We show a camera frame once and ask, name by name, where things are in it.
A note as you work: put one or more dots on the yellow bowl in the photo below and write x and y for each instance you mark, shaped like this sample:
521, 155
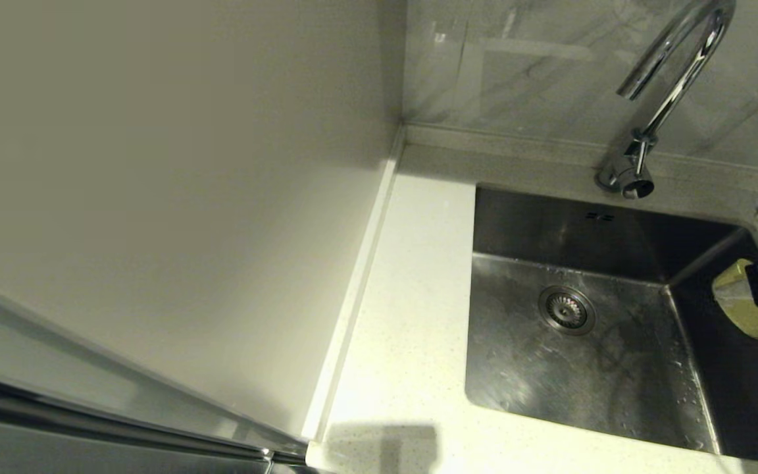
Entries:
741, 309

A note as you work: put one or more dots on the chrome gooseneck faucet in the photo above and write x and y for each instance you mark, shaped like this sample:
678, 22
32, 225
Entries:
672, 85

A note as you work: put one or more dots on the stainless steel sink basin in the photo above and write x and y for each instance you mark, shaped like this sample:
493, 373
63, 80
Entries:
504, 224

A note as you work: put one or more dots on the round metal drain strainer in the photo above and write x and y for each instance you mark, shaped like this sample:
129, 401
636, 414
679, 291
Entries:
566, 309

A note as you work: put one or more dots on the white cabinet side panel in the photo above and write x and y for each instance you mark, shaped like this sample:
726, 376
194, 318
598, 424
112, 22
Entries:
155, 164

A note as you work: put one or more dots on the stainless steel appliance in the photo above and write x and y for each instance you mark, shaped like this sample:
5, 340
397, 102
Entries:
56, 447

